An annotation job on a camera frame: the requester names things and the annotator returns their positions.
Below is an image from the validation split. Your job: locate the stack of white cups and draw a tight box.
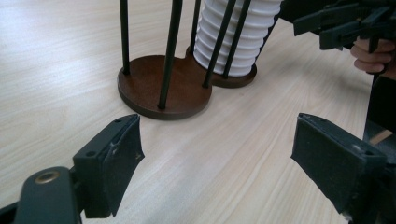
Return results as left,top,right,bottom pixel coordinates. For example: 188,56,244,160
192,0,284,77

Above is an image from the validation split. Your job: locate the brown wooden cup holder rack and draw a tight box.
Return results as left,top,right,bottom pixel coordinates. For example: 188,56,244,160
117,0,281,121

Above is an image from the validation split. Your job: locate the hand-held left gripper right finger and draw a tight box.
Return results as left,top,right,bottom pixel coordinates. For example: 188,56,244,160
290,112,389,218

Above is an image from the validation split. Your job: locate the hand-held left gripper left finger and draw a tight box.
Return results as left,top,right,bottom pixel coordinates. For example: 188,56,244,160
72,113,146,219

